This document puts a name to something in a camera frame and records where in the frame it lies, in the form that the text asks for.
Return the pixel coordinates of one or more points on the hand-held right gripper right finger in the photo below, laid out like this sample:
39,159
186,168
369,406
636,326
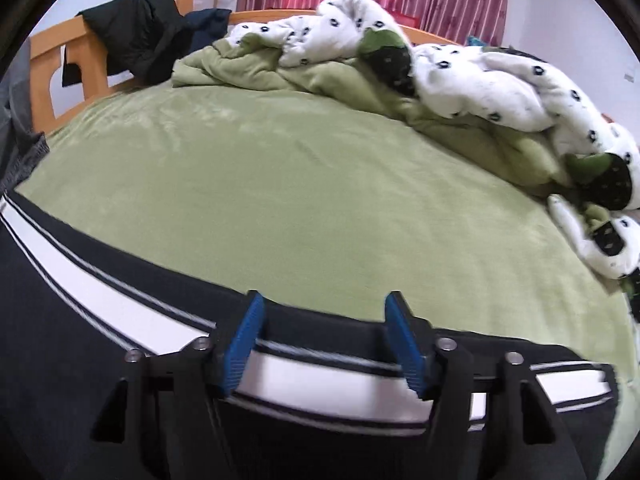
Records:
405,345

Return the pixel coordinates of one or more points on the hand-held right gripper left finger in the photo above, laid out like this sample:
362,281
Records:
245,340

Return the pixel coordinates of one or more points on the black pants with white stripes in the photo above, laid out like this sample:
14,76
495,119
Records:
75,360

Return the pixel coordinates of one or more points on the green bed sheet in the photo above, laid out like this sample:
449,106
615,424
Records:
300,185

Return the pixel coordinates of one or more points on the white patterned duvet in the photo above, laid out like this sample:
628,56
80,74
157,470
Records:
500,90

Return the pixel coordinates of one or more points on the crumpled green blanket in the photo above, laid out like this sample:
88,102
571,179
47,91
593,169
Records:
240,67

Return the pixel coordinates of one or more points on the grey cloth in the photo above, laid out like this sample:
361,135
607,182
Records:
15,125

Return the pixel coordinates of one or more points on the navy garment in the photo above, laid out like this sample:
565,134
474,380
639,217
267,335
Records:
207,25

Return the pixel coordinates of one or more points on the black jacket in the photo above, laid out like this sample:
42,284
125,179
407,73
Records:
135,30

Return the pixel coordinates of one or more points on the wooden bed frame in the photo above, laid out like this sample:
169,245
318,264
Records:
42,80

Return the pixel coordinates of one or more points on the white wall outlet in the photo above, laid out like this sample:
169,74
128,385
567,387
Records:
629,77

